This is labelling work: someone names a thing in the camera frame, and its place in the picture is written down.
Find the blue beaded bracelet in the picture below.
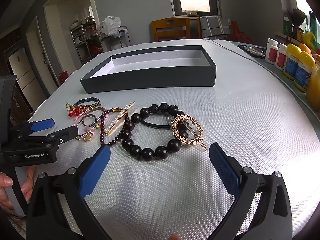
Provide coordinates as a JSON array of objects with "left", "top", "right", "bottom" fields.
[{"left": 72, "top": 97, "right": 100, "bottom": 107}]

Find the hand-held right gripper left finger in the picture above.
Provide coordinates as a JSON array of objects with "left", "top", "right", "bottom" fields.
[{"left": 26, "top": 144, "right": 111, "bottom": 240}]

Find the gold pearl hair pin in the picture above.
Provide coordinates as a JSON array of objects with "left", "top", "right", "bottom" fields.
[{"left": 105, "top": 102, "right": 136, "bottom": 136}]

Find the dark green bottle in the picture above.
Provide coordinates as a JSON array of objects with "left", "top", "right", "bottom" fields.
[{"left": 309, "top": 11, "right": 317, "bottom": 33}]

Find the white plastic bag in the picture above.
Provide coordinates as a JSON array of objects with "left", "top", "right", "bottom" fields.
[{"left": 96, "top": 16, "right": 122, "bottom": 37}]

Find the large black bead bracelet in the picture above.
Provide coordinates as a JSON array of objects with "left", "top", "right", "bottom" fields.
[{"left": 121, "top": 102, "right": 188, "bottom": 162}]

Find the metal trolley cart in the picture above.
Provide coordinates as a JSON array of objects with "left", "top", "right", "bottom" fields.
[{"left": 100, "top": 26, "right": 131, "bottom": 52}]

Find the green box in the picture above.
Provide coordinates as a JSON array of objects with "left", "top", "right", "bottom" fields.
[{"left": 282, "top": 15, "right": 293, "bottom": 34}]

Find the white refrigerator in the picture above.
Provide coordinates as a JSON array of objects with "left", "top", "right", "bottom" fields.
[{"left": 7, "top": 47, "right": 47, "bottom": 98}]

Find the white tray with black rim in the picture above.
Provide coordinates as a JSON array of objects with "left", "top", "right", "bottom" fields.
[{"left": 80, "top": 45, "right": 217, "bottom": 93}]

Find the dark makeup palette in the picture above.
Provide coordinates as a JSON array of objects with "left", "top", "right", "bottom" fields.
[{"left": 238, "top": 44, "right": 267, "bottom": 58}]

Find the person's left hand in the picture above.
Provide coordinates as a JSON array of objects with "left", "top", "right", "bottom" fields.
[{"left": 0, "top": 167, "right": 36, "bottom": 212}]

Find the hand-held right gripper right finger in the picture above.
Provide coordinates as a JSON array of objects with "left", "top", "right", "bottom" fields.
[{"left": 207, "top": 142, "right": 292, "bottom": 240}]

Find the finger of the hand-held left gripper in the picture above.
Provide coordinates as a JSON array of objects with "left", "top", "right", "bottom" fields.
[
  {"left": 11, "top": 118, "right": 55, "bottom": 140},
  {"left": 5, "top": 126, "right": 79, "bottom": 153}
]

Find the orange fruit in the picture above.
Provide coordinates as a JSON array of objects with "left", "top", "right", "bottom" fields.
[{"left": 299, "top": 43, "right": 312, "bottom": 55}]

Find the pink cord heart charm bracelet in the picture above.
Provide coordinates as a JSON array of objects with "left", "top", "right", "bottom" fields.
[{"left": 74, "top": 110, "right": 105, "bottom": 142}]

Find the gold round hair clip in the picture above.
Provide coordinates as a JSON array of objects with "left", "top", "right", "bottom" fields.
[{"left": 171, "top": 114, "right": 207, "bottom": 151}]

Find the small black hair tie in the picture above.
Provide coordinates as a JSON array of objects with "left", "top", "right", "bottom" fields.
[{"left": 81, "top": 114, "right": 97, "bottom": 128}]

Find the red cloth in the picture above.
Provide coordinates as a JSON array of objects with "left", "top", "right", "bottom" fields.
[{"left": 231, "top": 21, "right": 253, "bottom": 43}]

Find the white bottle red label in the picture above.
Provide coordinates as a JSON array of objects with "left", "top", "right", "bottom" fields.
[
  {"left": 265, "top": 38, "right": 279, "bottom": 65},
  {"left": 275, "top": 43, "right": 288, "bottom": 71}
]

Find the grey plaid cloth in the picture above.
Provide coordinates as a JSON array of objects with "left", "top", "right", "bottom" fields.
[{"left": 199, "top": 16, "right": 231, "bottom": 38}]

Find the yellow bottle blue label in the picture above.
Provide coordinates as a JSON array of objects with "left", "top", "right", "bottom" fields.
[
  {"left": 283, "top": 43, "right": 302, "bottom": 80},
  {"left": 294, "top": 51, "right": 316, "bottom": 92}
]

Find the dark red small bead bracelet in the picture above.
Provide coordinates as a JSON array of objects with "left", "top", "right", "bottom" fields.
[{"left": 100, "top": 107, "right": 129, "bottom": 146}]

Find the orange juice bottle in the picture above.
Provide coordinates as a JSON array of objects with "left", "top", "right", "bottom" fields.
[{"left": 305, "top": 62, "right": 320, "bottom": 105}]

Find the metal shelf rack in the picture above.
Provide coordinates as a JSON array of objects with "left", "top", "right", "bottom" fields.
[{"left": 70, "top": 16, "right": 103, "bottom": 64}]

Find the red bead gold charm bracelet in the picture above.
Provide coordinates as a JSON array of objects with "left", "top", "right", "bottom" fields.
[{"left": 66, "top": 102, "right": 103, "bottom": 117}]

